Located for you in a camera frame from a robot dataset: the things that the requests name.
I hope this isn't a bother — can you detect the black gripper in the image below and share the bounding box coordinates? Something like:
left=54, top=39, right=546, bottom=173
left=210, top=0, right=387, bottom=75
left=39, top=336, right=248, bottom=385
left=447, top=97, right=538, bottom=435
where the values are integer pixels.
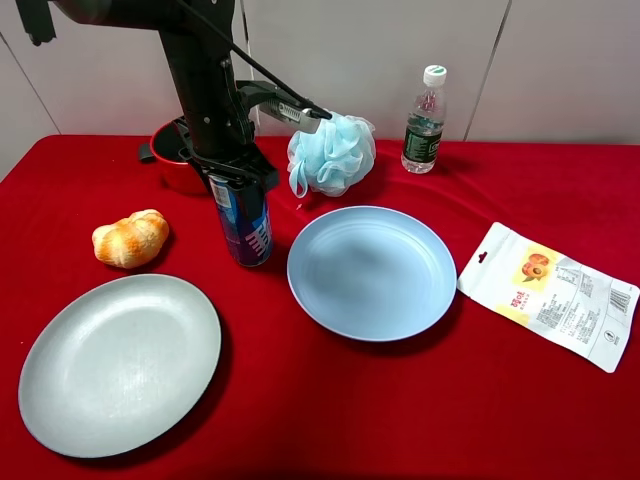
left=172, top=59, right=279, bottom=190

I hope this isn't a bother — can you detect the blue drink can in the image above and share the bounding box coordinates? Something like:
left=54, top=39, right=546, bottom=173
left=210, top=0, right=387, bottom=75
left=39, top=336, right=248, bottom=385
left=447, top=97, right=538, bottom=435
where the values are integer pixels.
left=208, top=173, right=274, bottom=267

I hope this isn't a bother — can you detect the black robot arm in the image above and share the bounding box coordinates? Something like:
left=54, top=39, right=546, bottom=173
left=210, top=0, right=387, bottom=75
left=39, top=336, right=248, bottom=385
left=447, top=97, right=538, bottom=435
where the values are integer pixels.
left=56, top=1, right=279, bottom=192

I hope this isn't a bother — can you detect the light blue bath sponge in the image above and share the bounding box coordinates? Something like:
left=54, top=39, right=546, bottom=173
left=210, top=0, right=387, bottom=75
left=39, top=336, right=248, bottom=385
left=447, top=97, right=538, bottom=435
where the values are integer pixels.
left=287, top=112, right=376, bottom=198

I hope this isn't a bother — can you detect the orange white bread roll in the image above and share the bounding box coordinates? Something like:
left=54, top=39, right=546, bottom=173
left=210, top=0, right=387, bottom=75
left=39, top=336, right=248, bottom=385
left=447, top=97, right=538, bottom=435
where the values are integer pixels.
left=92, top=209, right=170, bottom=269

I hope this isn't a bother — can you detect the clear plastic water bottle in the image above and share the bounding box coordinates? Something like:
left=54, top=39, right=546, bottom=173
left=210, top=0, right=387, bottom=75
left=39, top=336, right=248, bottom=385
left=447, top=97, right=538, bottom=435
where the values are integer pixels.
left=401, top=65, right=447, bottom=174

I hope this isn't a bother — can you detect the light blue round plate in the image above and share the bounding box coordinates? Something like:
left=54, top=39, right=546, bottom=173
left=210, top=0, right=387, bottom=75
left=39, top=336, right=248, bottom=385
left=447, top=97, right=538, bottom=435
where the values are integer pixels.
left=286, top=206, right=457, bottom=342

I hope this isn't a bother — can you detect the grey round plate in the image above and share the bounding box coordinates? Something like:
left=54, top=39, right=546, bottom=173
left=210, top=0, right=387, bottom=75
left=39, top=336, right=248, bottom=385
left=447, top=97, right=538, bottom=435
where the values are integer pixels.
left=18, top=274, right=222, bottom=458

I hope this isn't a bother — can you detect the red tablecloth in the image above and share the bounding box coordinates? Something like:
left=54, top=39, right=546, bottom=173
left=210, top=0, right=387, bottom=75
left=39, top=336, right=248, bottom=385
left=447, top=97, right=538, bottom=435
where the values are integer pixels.
left=1, top=135, right=639, bottom=479

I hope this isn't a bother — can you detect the white dried fruit pouch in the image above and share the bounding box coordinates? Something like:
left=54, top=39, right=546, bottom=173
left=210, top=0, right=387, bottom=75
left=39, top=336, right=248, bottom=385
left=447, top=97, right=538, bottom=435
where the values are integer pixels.
left=458, top=222, right=639, bottom=373

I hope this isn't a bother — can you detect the red pot with handle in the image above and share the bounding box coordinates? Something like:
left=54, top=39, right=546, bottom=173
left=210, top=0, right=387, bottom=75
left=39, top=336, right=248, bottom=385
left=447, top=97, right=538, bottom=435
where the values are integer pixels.
left=137, top=121, right=209, bottom=196

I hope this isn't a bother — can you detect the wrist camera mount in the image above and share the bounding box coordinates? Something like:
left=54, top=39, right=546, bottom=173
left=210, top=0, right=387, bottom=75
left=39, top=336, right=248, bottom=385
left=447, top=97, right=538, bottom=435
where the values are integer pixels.
left=237, top=80, right=332, bottom=134

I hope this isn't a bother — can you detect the black cable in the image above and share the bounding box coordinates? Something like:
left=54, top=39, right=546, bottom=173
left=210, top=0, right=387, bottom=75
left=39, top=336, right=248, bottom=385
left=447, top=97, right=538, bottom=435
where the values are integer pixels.
left=174, top=0, right=334, bottom=121

